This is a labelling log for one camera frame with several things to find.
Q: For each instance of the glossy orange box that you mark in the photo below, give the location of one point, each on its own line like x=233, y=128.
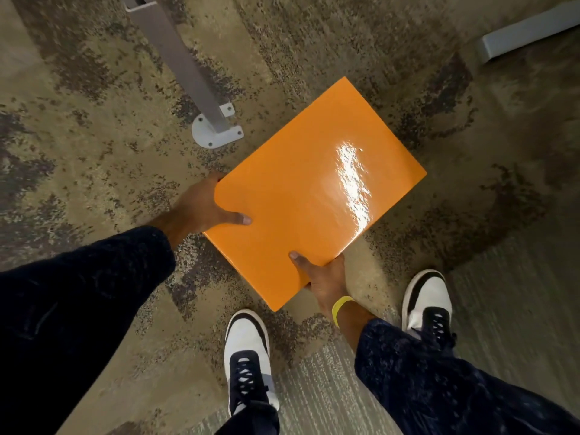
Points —
x=312, y=194

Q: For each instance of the person's right forearm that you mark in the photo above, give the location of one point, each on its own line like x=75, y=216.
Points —
x=435, y=371

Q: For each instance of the white and black right shoe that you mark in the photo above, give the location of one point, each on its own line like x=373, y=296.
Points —
x=428, y=308

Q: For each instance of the person's left forearm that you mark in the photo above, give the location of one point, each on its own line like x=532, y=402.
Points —
x=90, y=303

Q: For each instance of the grey metal table leg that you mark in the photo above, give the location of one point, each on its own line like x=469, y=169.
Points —
x=181, y=67

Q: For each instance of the person's left hand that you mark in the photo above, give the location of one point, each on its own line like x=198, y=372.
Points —
x=199, y=208

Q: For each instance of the grey metal furniture foot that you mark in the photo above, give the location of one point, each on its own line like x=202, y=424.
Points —
x=525, y=31

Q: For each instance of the person's dark trouser leg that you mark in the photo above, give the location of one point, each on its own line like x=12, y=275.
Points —
x=251, y=420

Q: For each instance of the yellow wristband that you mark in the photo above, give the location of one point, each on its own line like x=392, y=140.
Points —
x=340, y=307

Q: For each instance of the white and black left shoe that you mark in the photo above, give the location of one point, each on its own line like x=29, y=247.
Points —
x=248, y=357

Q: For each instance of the person's right hand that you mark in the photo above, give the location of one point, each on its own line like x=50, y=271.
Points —
x=327, y=280

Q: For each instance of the white and black shoe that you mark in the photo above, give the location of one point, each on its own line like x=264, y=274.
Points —
x=428, y=308
x=248, y=357

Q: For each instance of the person's right thumb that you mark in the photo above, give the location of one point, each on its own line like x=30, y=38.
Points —
x=302, y=262

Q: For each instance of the person's left thumb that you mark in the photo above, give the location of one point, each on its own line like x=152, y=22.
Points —
x=236, y=218

